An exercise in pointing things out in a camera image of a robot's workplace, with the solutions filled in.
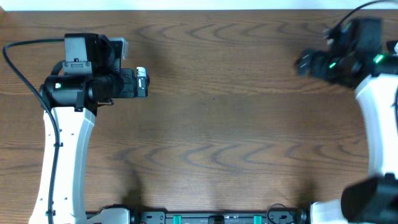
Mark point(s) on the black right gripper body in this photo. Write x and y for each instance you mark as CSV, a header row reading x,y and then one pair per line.
x,y
323,66

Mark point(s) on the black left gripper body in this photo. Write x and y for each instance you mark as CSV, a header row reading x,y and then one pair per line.
x,y
125,84

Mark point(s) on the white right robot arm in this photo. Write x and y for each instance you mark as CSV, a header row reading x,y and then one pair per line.
x,y
374,79

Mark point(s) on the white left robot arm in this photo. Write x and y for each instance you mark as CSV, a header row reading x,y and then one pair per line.
x,y
61,197

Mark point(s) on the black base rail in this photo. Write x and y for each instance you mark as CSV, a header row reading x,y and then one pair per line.
x,y
276,213

